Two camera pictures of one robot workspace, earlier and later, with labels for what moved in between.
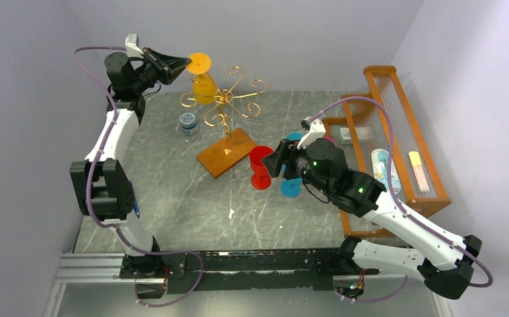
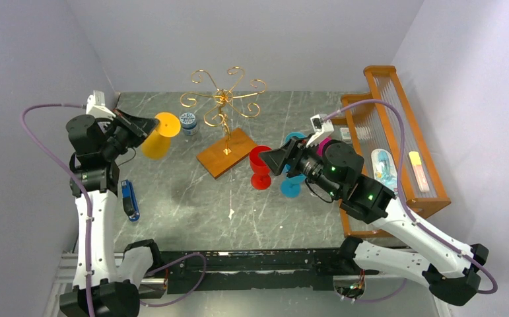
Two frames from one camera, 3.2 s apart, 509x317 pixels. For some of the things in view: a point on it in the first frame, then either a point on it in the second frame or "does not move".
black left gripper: (172, 67) -> (140, 128)
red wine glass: (261, 179) does not move
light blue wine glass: (294, 136) does not move
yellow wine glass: (203, 86) -> (156, 145)
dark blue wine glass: (290, 187) does not move
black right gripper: (286, 157) does not move
